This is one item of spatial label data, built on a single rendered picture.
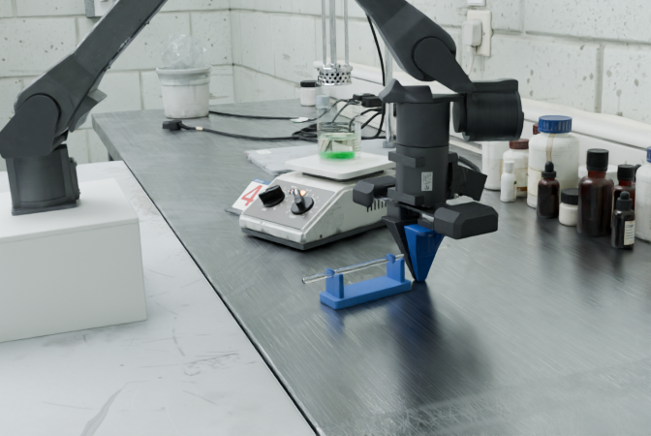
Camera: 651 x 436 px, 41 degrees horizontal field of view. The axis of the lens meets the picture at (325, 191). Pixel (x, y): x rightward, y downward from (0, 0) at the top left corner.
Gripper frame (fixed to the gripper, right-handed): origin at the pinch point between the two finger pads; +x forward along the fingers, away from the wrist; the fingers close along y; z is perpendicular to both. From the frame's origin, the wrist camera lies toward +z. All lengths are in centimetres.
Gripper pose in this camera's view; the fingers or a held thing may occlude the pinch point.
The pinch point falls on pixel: (419, 250)
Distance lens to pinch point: 96.8
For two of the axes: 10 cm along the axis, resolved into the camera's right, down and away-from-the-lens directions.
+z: 8.4, -1.3, 5.3
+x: 0.1, 9.7, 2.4
